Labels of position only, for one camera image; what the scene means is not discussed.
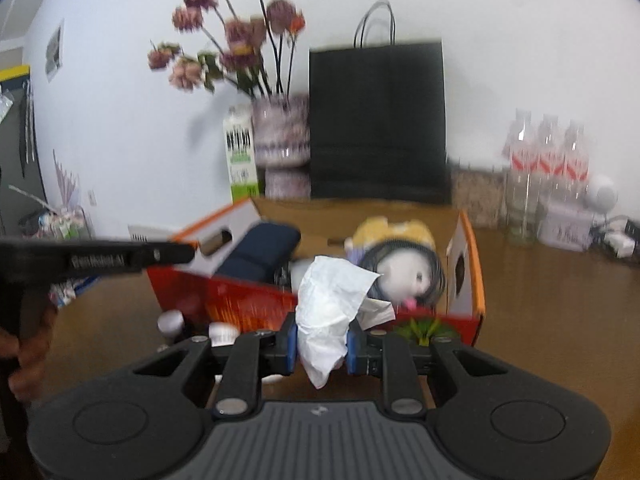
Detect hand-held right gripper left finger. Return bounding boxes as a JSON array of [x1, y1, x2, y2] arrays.
[[131, 312, 299, 420]]

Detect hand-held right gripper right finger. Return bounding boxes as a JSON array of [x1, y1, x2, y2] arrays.
[[346, 320, 506, 417]]

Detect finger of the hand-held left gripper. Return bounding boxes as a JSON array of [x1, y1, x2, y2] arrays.
[[127, 241, 197, 267]]

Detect white tissue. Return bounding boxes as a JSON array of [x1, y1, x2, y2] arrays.
[[295, 256, 396, 390]]

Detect red cardboard box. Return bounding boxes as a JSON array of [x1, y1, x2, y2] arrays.
[[146, 197, 487, 348]]

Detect small white bottle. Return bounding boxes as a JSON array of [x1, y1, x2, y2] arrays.
[[157, 310, 185, 346]]

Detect navy blue fabric case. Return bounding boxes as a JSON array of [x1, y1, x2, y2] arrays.
[[215, 222, 302, 288]]

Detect wooden desktop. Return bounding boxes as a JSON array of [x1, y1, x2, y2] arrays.
[[0, 195, 640, 480]]

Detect person's left hand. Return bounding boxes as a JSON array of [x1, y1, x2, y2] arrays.
[[7, 305, 57, 403]]

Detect white cardboard box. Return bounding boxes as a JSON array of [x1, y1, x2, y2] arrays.
[[127, 224, 176, 243]]

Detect white and green milk carton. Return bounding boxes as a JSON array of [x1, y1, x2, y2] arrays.
[[222, 105, 260, 203]]

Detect yellow and white plush toy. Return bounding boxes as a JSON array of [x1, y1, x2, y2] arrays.
[[345, 216, 446, 308]]

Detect purple marbled vase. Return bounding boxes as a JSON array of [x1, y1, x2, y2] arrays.
[[251, 94, 312, 200]]

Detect clear container of seeds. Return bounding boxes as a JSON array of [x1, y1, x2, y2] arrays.
[[450, 162, 508, 228]]

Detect clear glass jar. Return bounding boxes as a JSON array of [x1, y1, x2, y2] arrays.
[[505, 172, 546, 246]]

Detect dried pink flowers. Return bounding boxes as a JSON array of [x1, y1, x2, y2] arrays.
[[147, 0, 307, 98]]

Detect black paper bag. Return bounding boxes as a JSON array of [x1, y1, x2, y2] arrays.
[[307, 0, 449, 205]]

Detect white floral tin box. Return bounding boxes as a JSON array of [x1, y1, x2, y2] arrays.
[[537, 200, 598, 252]]

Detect red label water bottle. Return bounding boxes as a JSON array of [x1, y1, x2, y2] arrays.
[[502, 109, 538, 178], [535, 114, 563, 186], [560, 120, 591, 197]]

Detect white charger plug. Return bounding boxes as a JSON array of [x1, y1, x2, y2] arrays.
[[602, 232, 636, 260]]

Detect white round speaker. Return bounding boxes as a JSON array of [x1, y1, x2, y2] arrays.
[[582, 175, 618, 213]]

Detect wire basket with clutter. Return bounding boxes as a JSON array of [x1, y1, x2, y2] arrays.
[[20, 205, 96, 306]]

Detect black cable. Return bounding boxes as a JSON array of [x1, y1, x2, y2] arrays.
[[357, 240, 447, 307]]

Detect wall poster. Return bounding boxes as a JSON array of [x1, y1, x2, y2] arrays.
[[45, 20, 66, 83]]

